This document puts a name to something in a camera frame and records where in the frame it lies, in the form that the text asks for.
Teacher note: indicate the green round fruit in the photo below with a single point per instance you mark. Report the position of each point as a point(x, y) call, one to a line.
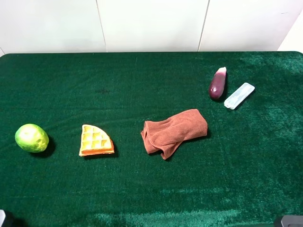
point(32, 138)

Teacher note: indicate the yellow waffle wedge toy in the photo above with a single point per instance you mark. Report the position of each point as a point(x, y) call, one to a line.
point(94, 141)

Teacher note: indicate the purple eggplant toy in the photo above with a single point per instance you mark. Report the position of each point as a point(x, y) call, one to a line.
point(217, 84)

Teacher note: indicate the brown folded towel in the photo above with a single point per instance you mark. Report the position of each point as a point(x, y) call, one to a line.
point(167, 135)

